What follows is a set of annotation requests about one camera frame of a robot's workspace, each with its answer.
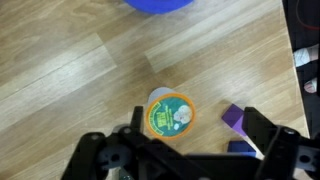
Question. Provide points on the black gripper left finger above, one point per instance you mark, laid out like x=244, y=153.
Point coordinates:
x=116, y=156

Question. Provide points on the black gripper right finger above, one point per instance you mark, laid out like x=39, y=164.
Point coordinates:
x=280, y=150

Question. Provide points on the white coffee pod green lid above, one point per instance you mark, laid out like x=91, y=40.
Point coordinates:
x=170, y=116

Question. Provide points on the blue cube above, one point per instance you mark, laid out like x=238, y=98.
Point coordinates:
x=240, y=146

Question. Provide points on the purple cube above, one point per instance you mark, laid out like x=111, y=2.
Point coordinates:
x=233, y=116

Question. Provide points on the blue masking tape roll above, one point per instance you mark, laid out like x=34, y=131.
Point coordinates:
x=156, y=6

